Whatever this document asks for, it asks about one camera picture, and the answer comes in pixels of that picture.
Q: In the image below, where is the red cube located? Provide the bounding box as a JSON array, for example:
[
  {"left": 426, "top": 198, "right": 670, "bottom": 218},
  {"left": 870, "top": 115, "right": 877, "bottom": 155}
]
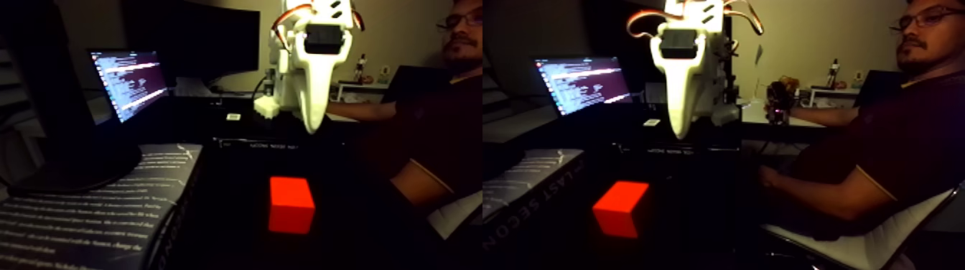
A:
[{"left": 267, "top": 175, "right": 317, "bottom": 236}]

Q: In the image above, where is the dark leader arm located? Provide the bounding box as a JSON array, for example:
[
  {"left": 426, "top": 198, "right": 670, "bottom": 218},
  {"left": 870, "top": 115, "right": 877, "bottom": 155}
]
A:
[{"left": 765, "top": 75, "right": 800, "bottom": 126}]

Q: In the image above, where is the black box white lettering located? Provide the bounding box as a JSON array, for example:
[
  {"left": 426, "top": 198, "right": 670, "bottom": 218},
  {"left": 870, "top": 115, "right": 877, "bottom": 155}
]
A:
[{"left": 213, "top": 134, "right": 307, "bottom": 156}]

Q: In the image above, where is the person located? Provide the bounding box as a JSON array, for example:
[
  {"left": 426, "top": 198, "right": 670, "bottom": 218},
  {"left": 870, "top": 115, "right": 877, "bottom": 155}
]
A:
[{"left": 327, "top": 0, "right": 483, "bottom": 210}]

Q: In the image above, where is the black wide monitor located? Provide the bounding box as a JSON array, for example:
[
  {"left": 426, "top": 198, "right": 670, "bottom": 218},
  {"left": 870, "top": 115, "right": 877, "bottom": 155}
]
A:
[{"left": 124, "top": 0, "right": 261, "bottom": 83}]

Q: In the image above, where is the open laptop lit screen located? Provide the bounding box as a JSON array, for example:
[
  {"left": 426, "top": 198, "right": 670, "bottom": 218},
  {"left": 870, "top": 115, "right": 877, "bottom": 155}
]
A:
[{"left": 88, "top": 49, "right": 171, "bottom": 126}]

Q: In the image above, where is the dark monitor with stand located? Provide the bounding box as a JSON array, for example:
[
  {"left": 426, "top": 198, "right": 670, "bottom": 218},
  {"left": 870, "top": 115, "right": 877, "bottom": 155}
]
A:
[{"left": 0, "top": 0, "right": 144, "bottom": 195}]

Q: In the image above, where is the black box white printed text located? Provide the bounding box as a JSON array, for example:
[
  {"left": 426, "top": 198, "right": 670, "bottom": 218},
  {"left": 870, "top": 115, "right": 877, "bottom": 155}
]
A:
[{"left": 0, "top": 143, "right": 205, "bottom": 270}]

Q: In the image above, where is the red servo cable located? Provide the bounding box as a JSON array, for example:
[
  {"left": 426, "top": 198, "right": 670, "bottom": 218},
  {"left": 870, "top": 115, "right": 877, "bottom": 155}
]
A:
[{"left": 271, "top": 2, "right": 314, "bottom": 48}]

